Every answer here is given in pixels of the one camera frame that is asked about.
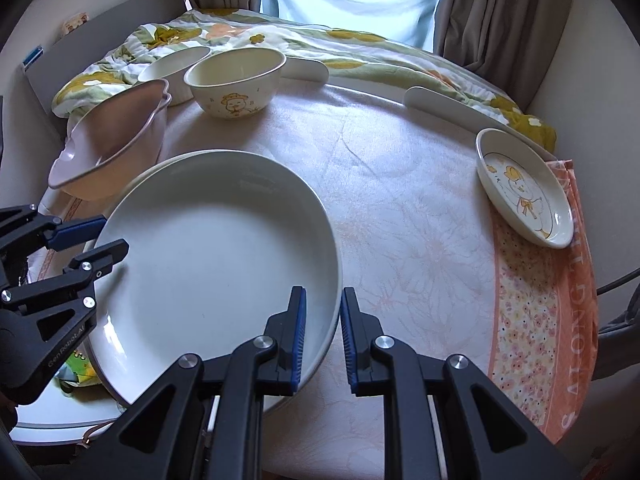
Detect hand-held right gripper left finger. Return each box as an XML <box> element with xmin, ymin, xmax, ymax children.
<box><xmin>62</xmin><ymin>286</ymin><xmax>307</xmax><ymax>480</ymax></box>

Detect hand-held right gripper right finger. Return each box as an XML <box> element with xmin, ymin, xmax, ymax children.
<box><xmin>340</xmin><ymin>287</ymin><xmax>581</xmax><ymax>480</ymax></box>

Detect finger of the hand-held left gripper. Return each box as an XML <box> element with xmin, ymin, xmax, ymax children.
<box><xmin>0</xmin><ymin>204</ymin><xmax>108</xmax><ymax>267</ymax></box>
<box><xmin>0</xmin><ymin>239</ymin><xmax>130</xmax><ymax>322</ymax></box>

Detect pink wavy-rim bowl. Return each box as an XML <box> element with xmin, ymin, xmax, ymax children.
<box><xmin>47</xmin><ymin>79</ymin><xmax>173</xmax><ymax>202</ymax></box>

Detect large white plate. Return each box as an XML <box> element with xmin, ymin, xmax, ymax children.
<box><xmin>86</xmin><ymin>152</ymin><xmax>211</xmax><ymax>211</ymax></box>
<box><xmin>87</xmin><ymin>150</ymin><xmax>345</xmax><ymax>413</ymax></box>

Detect white ribbed bowl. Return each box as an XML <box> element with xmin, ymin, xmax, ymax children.
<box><xmin>137</xmin><ymin>46</ymin><xmax>212</xmax><ymax>107</ymax></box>

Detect cream cartoon print bowl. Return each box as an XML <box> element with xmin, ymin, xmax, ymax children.
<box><xmin>183</xmin><ymin>49</ymin><xmax>287</xmax><ymax>120</ymax></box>

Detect white side table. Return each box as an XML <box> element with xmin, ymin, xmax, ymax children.
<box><xmin>10</xmin><ymin>384</ymin><xmax>127</xmax><ymax>446</ymax></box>

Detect orange floral tablecloth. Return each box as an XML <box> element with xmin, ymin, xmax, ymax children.
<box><xmin>30</xmin><ymin>77</ymin><xmax>599</xmax><ymax>480</ymax></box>

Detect grey headboard panel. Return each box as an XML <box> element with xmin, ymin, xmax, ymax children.
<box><xmin>24</xmin><ymin>0</ymin><xmax>201</xmax><ymax>117</ymax></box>

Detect small duck print plate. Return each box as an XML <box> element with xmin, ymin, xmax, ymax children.
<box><xmin>475</xmin><ymin>128</ymin><xmax>575</xmax><ymax>250</ymax></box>

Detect floral quilted blanket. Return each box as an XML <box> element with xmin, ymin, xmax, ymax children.
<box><xmin>52</xmin><ymin>7</ymin><xmax>558</xmax><ymax>153</ymax></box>

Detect brown bag strap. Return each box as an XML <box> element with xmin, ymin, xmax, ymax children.
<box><xmin>81</xmin><ymin>419</ymin><xmax>117</xmax><ymax>445</ymax></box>

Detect small wall sticker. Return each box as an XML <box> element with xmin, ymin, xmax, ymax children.
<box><xmin>62</xmin><ymin>11</ymin><xmax>90</xmax><ymax>36</ymax></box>

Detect white table edge rail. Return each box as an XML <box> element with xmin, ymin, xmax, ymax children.
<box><xmin>280</xmin><ymin>58</ymin><xmax>330</xmax><ymax>84</ymax></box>
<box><xmin>404</xmin><ymin>86</ymin><xmax>557</xmax><ymax>159</ymax></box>

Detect black cable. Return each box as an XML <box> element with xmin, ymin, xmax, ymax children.
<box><xmin>594</xmin><ymin>267</ymin><xmax>640</xmax><ymax>297</ymax></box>

